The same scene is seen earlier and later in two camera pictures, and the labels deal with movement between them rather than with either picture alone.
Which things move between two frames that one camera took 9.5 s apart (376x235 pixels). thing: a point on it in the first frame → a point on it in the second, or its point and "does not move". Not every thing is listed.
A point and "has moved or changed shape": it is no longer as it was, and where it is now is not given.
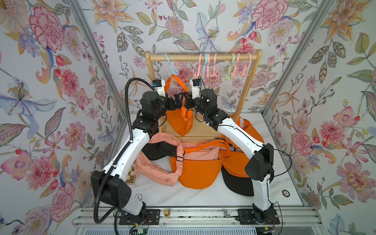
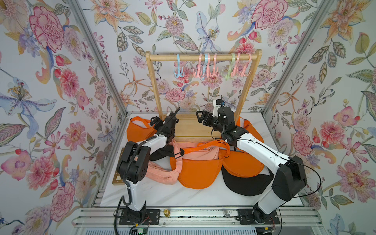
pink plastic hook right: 244,66 does not move
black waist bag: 241,185 does not move
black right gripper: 191,102 → 207,115
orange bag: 181,119 has moved or changed shape
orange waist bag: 236,162 does not move
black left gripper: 176,103 → 158,123
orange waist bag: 202,174 does not move
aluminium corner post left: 104,65 does not move
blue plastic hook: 206,60 does not move
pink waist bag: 150,171 does not move
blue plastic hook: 171,67 → 178,73
